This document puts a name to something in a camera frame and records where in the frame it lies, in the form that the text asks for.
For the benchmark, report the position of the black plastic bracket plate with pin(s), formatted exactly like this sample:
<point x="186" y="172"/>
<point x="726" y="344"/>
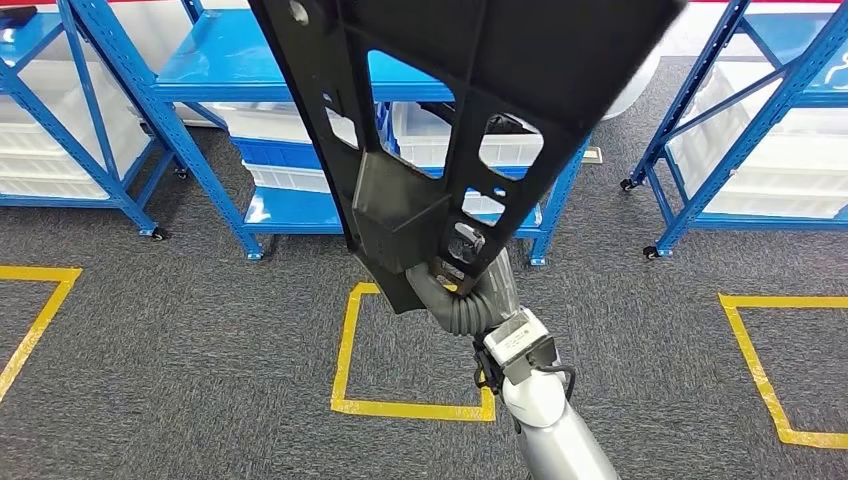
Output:
<point x="530" y="53"/>

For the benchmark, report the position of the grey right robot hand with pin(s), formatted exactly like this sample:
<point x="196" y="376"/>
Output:
<point x="503" y="285"/>

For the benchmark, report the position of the metal floor socket plate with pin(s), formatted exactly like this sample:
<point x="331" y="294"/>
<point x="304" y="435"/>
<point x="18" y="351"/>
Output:
<point x="593" y="156"/>

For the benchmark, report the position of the yellow floor tape square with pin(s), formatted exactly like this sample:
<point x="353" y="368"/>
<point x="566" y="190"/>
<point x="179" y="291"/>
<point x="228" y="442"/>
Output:
<point x="411" y="409"/>
<point x="782" y="301"/>
<point x="40" y="273"/>

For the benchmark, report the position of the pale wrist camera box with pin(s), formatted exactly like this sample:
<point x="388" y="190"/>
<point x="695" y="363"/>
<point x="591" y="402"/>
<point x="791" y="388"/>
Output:
<point x="517" y="341"/>

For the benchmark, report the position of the black plastic part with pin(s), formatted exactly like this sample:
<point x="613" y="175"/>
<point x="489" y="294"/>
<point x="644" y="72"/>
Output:
<point x="503" y="122"/>

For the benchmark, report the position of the blue metal shelf rack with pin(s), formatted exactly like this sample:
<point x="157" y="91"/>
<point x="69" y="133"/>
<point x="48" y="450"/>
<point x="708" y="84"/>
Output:
<point x="40" y="46"/>
<point x="225" y="60"/>
<point x="755" y="132"/>

